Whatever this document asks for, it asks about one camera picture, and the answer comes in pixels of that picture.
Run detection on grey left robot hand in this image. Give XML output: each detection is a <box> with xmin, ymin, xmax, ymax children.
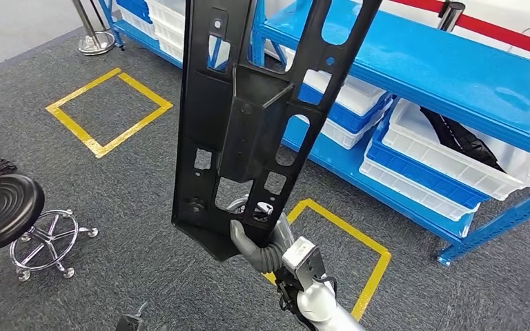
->
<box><xmin>226</xmin><ymin>196</ymin><xmax>295</xmax><ymax>270</ymax></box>

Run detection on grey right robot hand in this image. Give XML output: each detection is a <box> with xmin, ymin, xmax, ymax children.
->
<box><xmin>115</xmin><ymin>301</ymin><xmax>149</xmax><ymax>331</ymax></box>

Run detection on long black plastic part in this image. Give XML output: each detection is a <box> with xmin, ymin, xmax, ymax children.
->
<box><xmin>171</xmin><ymin>0</ymin><xmax>384</xmax><ymax>263</ymax></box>

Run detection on black ribbed part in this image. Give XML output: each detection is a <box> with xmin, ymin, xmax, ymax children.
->
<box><xmin>419</xmin><ymin>106</ymin><xmax>506</xmax><ymax>173</ymax></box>

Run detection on yellow floor tape square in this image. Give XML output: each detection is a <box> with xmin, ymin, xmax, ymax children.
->
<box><xmin>45</xmin><ymin>67</ymin><xmax>173</xmax><ymax>159</ymax></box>
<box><xmin>262</xmin><ymin>198</ymin><xmax>392</xmax><ymax>322</ymax></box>

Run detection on blue plastic storage bin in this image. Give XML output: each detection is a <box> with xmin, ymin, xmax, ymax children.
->
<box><xmin>116</xmin><ymin>0</ymin><xmax>153</xmax><ymax>23</ymax></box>
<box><xmin>297</xmin><ymin>83</ymin><xmax>393</xmax><ymax>134</ymax></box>
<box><xmin>365</xmin><ymin>123</ymin><xmax>490</xmax><ymax>210</ymax></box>

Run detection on black round stool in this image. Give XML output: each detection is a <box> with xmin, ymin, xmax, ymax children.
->
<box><xmin>0</xmin><ymin>173</ymin><xmax>99</xmax><ymax>282</ymax></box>

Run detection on chrome stanchion with round base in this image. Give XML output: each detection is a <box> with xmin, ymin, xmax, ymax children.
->
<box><xmin>70</xmin><ymin>0</ymin><xmax>117</xmax><ymax>57</ymax></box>

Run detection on red barrier belt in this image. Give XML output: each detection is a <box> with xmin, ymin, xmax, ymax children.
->
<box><xmin>391</xmin><ymin>0</ymin><xmax>444</xmax><ymax>17</ymax></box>
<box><xmin>457</xmin><ymin>13</ymin><xmax>530</xmax><ymax>63</ymax></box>

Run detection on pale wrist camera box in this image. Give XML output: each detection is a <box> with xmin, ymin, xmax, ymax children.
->
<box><xmin>282</xmin><ymin>237</ymin><xmax>328</xmax><ymax>281</ymax></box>

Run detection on black camera bracket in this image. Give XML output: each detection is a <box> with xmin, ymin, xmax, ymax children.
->
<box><xmin>274</xmin><ymin>267</ymin><xmax>339</xmax><ymax>321</ymax></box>

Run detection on black-topped steel stanchion post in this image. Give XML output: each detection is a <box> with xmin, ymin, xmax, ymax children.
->
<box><xmin>438</xmin><ymin>0</ymin><xmax>466</xmax><ymax>33</ymax></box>

